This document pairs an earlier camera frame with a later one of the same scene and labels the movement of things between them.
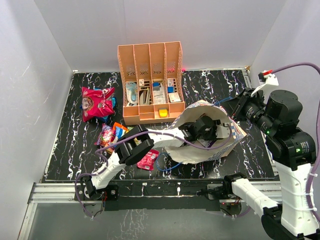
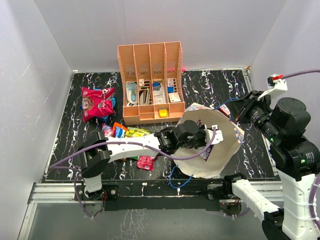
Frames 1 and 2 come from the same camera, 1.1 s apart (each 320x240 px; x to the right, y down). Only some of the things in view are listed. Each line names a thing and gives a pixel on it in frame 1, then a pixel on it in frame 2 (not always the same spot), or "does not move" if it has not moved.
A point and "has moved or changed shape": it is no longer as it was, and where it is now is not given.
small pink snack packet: (147, 163) does not move
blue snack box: (119, 131) does not move
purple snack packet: (210, 143) has moved or changed shape
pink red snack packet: (97, 102) does not move
